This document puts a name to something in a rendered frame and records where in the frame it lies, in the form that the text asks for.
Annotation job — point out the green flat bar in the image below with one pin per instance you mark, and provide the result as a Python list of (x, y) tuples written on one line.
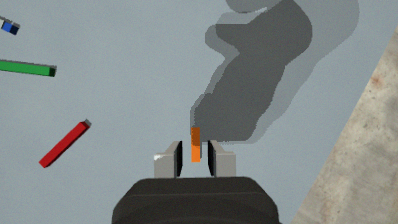
[(28, 69)]

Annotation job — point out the red rod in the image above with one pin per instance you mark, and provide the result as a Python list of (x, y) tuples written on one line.
[(64, 144)]

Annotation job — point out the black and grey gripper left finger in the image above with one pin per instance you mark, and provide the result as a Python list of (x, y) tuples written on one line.
[(169, 163)]

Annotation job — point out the grey rod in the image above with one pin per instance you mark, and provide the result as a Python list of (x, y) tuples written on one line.
[(2, 23)]

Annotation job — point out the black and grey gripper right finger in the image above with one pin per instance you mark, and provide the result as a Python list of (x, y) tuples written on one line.
[(221, 163)]

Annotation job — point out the small blue cube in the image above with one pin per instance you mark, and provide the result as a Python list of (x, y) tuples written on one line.
[(10, 28)]

